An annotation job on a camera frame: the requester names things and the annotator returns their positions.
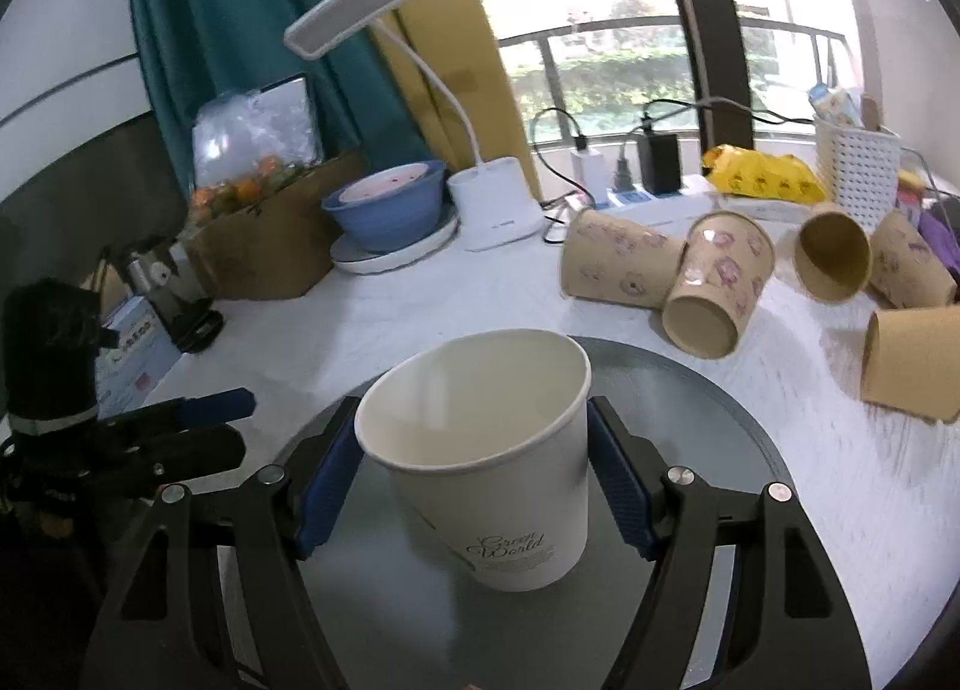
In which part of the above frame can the white paper cup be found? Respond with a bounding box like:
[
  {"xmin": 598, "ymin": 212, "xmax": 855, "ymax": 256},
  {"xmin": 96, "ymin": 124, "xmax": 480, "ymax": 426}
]
[{"xmin": 354, "ymin": 330, "xmax": 592, "ymax": 592}]

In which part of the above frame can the grey round tray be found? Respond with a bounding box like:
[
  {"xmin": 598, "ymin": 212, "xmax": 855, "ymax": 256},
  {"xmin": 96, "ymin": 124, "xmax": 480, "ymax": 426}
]
[{"xmin": 217, "ymin": 336, "xmax": 800, "ymax": 690}]

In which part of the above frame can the brown printed paper cup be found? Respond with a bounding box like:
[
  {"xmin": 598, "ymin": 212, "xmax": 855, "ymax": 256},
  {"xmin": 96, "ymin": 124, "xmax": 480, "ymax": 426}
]
[
  {"xmin": 561, "ymin": 208, "xmax": 687, "ymax": 308},
  {"xmin": 866, "ymin": 210, "xmax": 959, "ymax": 308},
  {"xmin": 860, "ymin": 305, "xmax": 960, "ymax": 425},
  {"xmin": 795, "ymin": 202, "xmax": 873, "ymax": 305},
  {"xmin": 661, "ymin": 210, "xmax": 776, "ymax": 359}
]

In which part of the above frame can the teal curtain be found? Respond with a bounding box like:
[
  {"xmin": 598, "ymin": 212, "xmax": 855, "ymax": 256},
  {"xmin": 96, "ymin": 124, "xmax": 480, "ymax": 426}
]
[{"xmin": 124, "ymin": 0, "xmax": 421, "ymax": 200}]

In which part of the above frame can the white perforated basket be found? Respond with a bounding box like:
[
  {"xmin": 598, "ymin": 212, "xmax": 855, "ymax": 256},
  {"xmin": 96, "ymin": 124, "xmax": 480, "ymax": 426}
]
[{"xmin": 814, "ymin": 112, "xmax": 902, "ymax": 230}]

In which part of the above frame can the white desk lamp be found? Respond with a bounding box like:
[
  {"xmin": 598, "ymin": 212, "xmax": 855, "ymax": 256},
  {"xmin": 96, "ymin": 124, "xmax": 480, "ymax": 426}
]
[{"xmin": 283, "ymin": 0, "xmax": 545, "ymax": 253}]

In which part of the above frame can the yellow snack bag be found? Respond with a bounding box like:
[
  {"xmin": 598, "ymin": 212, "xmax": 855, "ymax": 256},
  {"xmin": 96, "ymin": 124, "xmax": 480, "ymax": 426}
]
[{"xmin": 701, "ymin": 144, "xmax": 826, "ymax": 203}]

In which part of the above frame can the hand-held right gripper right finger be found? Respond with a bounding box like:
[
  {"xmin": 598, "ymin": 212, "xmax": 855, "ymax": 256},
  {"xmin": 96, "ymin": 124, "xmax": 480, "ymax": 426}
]
[{"xmin": 587, "ymin": 396, "xmax": 875, "ymax": 690}]

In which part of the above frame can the black clamp mount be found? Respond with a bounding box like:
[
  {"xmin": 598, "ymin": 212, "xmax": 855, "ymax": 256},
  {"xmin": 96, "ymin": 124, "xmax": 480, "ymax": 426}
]
[{"xmin": 124, "ymin": 236, "xmax": 226, "ymax": 355}]

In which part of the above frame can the black power adapter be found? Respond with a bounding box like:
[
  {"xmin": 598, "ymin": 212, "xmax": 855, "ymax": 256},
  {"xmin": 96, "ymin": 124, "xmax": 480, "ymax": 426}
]
[{"xmin": 637, "ymin": 131, "xmax": 682, "ymax": 193}]

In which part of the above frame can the cardboard box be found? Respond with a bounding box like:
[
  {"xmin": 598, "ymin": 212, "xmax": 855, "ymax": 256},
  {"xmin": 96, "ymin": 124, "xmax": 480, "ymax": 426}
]
[{"xmin": 184, "ymin": 151, "xmax": 368, "ymax": 301}]

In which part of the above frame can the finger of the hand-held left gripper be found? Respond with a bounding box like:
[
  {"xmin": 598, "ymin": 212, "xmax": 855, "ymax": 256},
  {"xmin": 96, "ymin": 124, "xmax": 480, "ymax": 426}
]
[
  {"xmin": 97, "ymin": 424, "xmax": 248, "ymax": 502},
  {"xmin": 97, "ymin": 388, "xmax": 257, "ymax": 437}
]

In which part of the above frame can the balcony railing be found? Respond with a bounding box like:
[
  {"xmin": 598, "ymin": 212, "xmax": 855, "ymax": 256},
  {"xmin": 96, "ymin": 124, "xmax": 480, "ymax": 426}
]
[{"xmin": 496, "ymin": 15, "xmax": 863, "ymax": 140}]

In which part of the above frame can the white power strip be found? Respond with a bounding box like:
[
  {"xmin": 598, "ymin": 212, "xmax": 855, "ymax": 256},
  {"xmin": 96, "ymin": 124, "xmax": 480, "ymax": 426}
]
[{"xmin": 540, "ymin": 180, "xmax": 722, "ymax": 227}]

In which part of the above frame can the clear plastic bag of fruit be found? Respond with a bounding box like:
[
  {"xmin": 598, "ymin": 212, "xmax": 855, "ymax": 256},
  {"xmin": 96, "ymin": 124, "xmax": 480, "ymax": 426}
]
[{"xmin": 187, "ymin": 76, "xmax": 325, "ymax": 226}]

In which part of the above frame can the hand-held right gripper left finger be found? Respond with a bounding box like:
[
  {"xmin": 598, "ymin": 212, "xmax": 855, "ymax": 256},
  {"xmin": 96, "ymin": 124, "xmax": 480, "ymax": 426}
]
[{"xmin": 79, "ymin": 396, "xmax": 368, "ymax": 690}]

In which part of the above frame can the yellow curtain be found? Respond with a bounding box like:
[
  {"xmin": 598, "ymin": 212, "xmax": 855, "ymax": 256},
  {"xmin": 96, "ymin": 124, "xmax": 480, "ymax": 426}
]
[{"xmin": 300, "ymin": 0, "xmax": 542, "ymax": 202}]

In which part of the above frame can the blue white packet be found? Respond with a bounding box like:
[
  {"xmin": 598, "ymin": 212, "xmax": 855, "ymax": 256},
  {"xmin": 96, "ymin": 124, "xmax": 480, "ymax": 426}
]
[{"xmin": 808, "ymin": 84, "xmax": 865, "ymax": 130}]

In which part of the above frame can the purple cloth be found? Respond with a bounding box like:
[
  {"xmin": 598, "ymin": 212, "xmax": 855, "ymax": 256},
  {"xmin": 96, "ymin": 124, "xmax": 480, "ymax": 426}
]
[{"xmin": 916, "ymin": 204, "xmax": 960, "ymax": 286}]

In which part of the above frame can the white charger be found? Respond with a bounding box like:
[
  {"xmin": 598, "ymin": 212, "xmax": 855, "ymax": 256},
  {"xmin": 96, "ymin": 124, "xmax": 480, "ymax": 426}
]
[{"xmin": 571, "ymin": 148, "xmax": 607, "ymax": 193}]

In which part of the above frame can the black window frame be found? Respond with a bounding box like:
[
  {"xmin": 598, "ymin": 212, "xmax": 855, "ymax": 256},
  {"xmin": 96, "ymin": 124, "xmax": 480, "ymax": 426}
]
[{"xmin": 649, "ymin": 0, "xmax": 755, "ymax": 152}]

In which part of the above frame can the white plate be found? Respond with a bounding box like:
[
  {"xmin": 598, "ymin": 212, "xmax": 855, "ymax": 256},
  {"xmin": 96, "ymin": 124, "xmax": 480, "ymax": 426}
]
[{"xmin": 330, "ymin": 206, "xmax": 460, "ymax": 276}]

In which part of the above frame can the blue bowl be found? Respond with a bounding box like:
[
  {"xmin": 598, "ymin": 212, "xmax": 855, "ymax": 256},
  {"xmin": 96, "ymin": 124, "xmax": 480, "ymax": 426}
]
[{"xmin": 322, "ymin": 160, "xmax": 449, "ymax": 254}]

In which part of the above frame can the black cable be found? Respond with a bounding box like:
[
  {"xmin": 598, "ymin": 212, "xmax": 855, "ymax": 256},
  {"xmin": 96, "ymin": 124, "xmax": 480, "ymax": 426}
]
[
  {"xmin": 529, "ymin": 108, "xmax": 590, "ymax": 245},
  {"xmin": 639, "ymin": 97, "xmax": 817, "ymax": 136}
]

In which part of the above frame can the light blue box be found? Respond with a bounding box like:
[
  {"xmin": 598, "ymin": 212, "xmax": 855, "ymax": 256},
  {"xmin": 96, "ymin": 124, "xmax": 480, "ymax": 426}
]
[{"xmin": 96, "ymin": 296, "xmax": 185, "ymax": 421}]

